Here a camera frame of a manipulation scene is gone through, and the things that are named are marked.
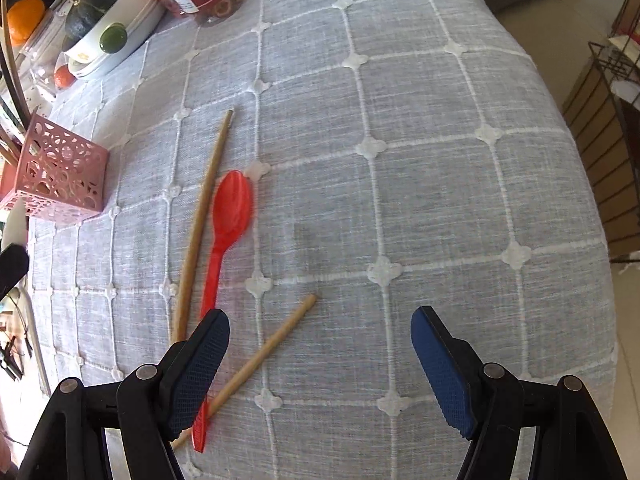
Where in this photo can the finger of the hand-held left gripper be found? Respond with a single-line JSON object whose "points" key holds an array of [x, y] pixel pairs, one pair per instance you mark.
{"points": [[11, 267]]}

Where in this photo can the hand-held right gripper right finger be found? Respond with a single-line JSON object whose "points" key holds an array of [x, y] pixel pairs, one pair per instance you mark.
{"points": [[442, 375]]}

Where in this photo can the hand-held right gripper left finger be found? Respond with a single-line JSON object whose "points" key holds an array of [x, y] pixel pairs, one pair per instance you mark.
{"points": [[197, 375]]}

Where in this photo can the white spoon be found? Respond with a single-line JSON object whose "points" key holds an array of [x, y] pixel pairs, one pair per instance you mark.
{"points": [[15, 222]]}

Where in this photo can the plain bamboo chopstick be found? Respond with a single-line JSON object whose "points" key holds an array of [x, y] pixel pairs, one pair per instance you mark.
{"points": [[200, 220], [270, 342]]}

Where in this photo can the pink perforated utensil basket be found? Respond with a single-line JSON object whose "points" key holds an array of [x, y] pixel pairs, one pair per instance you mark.
{"points": [[65, 180]]}

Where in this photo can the red plastic spoon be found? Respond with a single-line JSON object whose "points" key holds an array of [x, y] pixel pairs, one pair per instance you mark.
{"points": [[232, 205]]}

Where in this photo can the black chopstick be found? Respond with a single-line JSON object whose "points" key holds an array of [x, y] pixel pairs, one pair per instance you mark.
{"points": [[12, 90]]}

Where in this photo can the small red tomato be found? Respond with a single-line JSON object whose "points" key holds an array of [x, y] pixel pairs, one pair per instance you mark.
{"points": [[63, 77]]}

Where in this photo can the white plate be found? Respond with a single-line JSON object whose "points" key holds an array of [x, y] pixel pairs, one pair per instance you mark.
{"points": [[87, 74], [125, 52]]}

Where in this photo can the grey checked tablecloth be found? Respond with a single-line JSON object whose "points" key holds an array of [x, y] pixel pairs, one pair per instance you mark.
{"points": [[400, 160]]}

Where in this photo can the large orange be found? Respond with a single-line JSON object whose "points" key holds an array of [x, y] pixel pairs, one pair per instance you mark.
{"points": [[25, 20]]}

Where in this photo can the dark green squash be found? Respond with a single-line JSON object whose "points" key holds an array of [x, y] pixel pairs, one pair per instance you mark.
{"points": [[95, 5]]}

